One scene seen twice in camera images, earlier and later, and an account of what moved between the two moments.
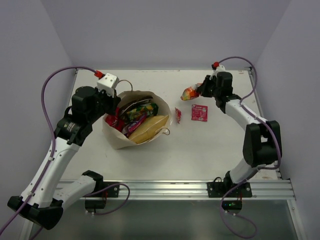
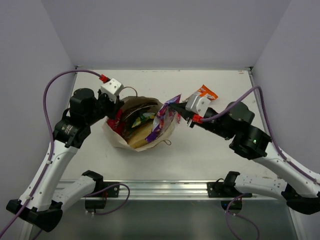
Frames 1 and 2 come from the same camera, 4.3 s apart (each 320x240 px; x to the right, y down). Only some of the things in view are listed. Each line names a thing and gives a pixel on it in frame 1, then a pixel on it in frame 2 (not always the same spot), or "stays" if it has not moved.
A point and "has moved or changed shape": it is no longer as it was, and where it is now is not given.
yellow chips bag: [147, 128] stays
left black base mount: [97, 199] stays
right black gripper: [202, 88] -> [188, 115]
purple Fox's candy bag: [132, 126] -> [166, 118]
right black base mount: [232, 192] stays
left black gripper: [113, 103] stays
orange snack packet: [190, 93] has moved or changed shape
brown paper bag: [119, 140] -> [118, 138]
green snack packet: [151, 109] -> [146, 116]
